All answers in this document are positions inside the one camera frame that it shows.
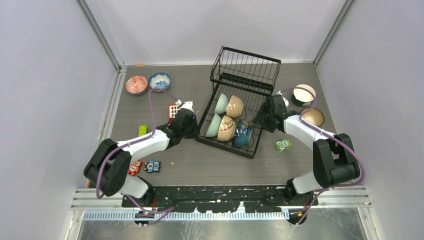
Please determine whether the teal white dotted bowl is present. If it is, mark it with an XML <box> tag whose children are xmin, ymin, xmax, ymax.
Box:
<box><xmin>291</xmin><ymin>84</ymin><xmax>317</xmax><ymax>107</ymax></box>

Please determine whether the dark blue glazed bowl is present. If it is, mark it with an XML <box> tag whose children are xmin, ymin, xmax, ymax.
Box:
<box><xmin>232</xmin><ymin>120</ymin><xmax>253</xmax><ymax>147</ymax></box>

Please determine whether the beige plain bowl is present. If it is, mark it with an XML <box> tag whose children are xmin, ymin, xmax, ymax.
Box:
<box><xmin>226</xmin><ymin>95</ymin><xmax>244</xmax><ymax>119</ymax></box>

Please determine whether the brown striped bowl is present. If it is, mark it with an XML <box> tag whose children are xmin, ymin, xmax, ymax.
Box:
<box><xmin>300</xmin><ymin>107</ymin><xmax>325</xmax><ymax>127</ymax></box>

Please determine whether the light teal ribbed bowl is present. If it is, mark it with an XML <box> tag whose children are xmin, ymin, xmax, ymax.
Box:
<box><xmin>214</xmin><ymin>93</ymin><xmax>229</xmax><ymax>115</ymax></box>

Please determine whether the beige bowl with bird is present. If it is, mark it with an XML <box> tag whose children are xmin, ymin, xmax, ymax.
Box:
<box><xmin>217</xmin><ymin>115</ymin><xmax>237</xmax><ymax>142</ymax></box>

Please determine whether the black wire dish rack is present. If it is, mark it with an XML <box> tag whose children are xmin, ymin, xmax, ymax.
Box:
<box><xmin>196</xmin><ymin>46</ymin><xmax>282</xmax><ymax>159</ymax></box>

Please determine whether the white blue floral bowl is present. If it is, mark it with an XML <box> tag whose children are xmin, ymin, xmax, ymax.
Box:
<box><xmin>148</xmin><ymin>72</ymin><xmax>171</xmax><ymax>92</ymax></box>

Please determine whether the blue zigzag pattern bowl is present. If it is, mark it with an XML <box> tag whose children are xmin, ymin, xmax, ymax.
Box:
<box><xmin>125</xmin><ymin>75</ymin><xmax>149</xmax><ymax>96</ymax></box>

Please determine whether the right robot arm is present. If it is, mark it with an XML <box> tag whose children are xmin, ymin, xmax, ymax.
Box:
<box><xmin>253</xmin><ymin>94</ymin><xmax>364</xmax><ymax>205</ymax></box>

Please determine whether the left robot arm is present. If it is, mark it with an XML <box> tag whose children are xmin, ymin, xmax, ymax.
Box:
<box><xmin>83</xmin><ymin>107</ymin><xmax>200</xmax><ymax>207</ymax></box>

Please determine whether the red white toy block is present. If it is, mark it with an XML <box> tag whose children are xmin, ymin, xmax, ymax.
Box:
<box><xmin>168</xmin><ymin>104</ymin><xmax>180</xmax><ymax>119</ymax></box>

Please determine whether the green owl toy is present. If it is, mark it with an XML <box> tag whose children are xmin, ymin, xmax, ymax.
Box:
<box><xmin>274</xmin><ymin>138</ymin><xmax>293</xmax><ymax>153</ymax></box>

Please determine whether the green white toy car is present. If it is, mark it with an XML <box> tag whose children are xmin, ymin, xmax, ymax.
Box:
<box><xmin>138</xmin><ymin>125</ymin><xmax>149</xmax><ymax>137</ymax></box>

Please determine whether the blue owl toy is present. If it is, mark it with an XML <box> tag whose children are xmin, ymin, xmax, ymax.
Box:
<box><xmin>143</xmin><ymin>160</ymin><xmax>161</xmax><ymax>174</ymax></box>

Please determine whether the red owl toy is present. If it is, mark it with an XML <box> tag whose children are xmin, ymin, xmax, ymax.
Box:
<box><xmin>127</xmin><ymin>160</ymin><xmax>143</xmax><ymax>176</ymax></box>

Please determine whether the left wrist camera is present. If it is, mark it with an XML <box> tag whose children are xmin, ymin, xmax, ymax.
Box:
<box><xmin>175</xmin><ymin>100</ymin><xmax>194</xmax><ymax>112</ymax></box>

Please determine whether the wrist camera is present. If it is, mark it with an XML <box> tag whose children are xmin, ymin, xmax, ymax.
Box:
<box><xmin>175</xmin><ymin>100</ymin><xmax>194</xmax><ymax>112</ymax></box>
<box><xmin>276</xmin><ymin>91</ymin><xmax>290</xmax><ymax>107</ymax></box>

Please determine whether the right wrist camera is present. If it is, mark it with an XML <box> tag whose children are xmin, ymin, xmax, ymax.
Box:
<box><xmin>276</xmin><ymin>91</ymin><xmax>290</xmax><ymax>107</ymax></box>

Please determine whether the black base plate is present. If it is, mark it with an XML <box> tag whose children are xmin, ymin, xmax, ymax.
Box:
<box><xmin>136</xmin><ymin>185</ymin><xmax>318</xmax><ymax>213</ymax></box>

